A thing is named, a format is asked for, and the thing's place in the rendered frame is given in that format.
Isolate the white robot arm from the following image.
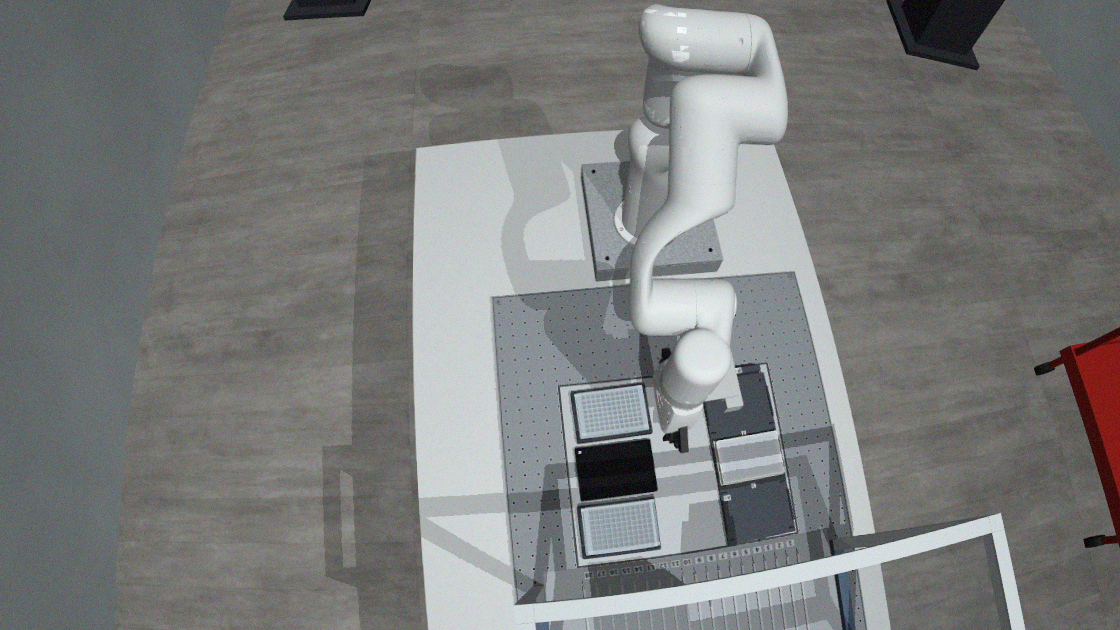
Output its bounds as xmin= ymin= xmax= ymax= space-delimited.
xmin=614 ymin=4 xmax=788 ymax=413

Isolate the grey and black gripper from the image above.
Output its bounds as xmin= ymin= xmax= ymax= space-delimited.
xmin=652 ymin=348 xmax=704 ymax=453

